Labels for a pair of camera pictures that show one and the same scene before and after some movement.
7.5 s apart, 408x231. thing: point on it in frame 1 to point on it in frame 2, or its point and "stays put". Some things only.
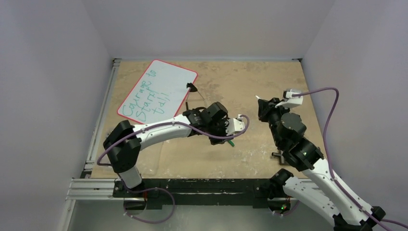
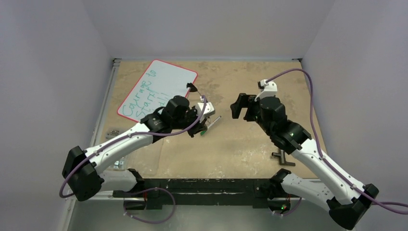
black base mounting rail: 156,193 stays put
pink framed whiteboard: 159,94 stays put
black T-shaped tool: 281,159 stays put
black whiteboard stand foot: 193,88 stays put
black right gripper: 264,109 to 248,108
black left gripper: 223,122 to 197,128
